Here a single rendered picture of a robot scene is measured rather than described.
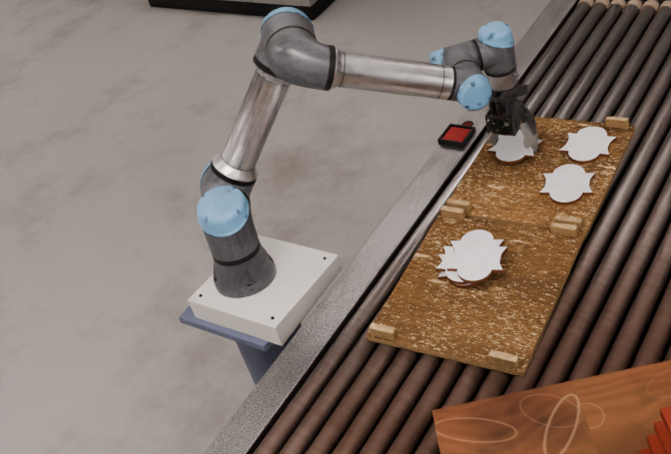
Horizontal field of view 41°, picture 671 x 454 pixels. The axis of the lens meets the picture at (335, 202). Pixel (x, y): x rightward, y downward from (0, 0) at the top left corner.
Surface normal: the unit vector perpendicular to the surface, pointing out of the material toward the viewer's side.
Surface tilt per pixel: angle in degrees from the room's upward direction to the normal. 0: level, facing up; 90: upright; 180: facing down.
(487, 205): 0
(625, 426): 0
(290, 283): 3
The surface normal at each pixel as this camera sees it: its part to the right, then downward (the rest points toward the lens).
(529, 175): -0.23, -0.76
